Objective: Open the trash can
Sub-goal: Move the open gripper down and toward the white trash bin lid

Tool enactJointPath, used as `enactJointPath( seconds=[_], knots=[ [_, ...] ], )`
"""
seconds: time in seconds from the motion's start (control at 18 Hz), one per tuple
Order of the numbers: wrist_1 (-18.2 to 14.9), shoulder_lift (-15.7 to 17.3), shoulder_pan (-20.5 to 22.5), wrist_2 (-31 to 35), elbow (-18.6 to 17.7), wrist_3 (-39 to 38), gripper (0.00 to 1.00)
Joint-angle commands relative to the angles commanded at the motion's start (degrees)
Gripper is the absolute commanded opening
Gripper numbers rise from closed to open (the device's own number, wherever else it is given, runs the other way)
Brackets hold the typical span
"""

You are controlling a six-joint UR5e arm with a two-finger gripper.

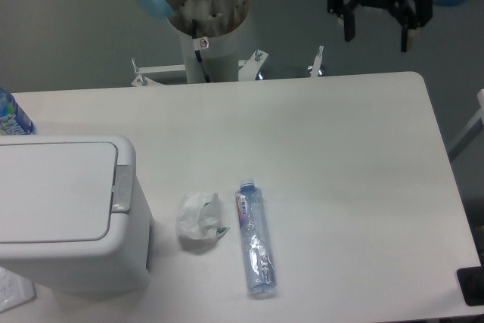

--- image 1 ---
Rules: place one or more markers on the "white frame bracket right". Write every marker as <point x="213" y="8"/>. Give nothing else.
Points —
<point x="469" y="132"/>

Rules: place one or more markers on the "white mounting bracket middle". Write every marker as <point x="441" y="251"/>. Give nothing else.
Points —
<point x="251" y="69"/>

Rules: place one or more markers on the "crumpled white tissue wrapper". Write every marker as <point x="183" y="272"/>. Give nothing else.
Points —
<point x="199" y="218"/>

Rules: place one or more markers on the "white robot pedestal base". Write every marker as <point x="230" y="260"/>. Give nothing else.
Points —
<point x="208" y="31"/>

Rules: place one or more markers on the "white push-lid trash can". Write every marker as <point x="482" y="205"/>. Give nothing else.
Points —
<point x="74" y="217"/>

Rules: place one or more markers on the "black device at right edge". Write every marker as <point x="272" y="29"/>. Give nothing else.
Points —
<point x="471" y="282"/>

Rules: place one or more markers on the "clear plastic water bottle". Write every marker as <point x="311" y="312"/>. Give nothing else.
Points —
<point x="255" y="241"/>

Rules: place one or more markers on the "blue-label bottle at left edge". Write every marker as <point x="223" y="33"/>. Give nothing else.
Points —
<point x="14" y="120"/>

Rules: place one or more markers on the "metal clamp bolt right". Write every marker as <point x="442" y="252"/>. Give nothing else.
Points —
<point x="315" y="68"/>

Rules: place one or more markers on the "white mounting rail left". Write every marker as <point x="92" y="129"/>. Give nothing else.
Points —
<point x="158" y="75"/>

